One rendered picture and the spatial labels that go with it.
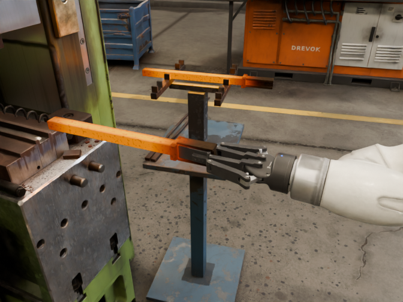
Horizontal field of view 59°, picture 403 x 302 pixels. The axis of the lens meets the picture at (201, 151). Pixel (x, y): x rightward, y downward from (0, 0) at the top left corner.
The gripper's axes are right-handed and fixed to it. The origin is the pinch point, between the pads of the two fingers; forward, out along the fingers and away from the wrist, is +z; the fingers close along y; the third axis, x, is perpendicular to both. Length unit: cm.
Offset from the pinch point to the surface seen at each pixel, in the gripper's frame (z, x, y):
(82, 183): 33.9, -19.2, 0.4
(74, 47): 58, 7, 32
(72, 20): 56, 15, 31
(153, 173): 87, -107, 118
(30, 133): 50, -8, 2
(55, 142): 44.0, -10.5, 3.6
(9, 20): 44.4, 22.4, -0.5
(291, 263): -19, -106, 77
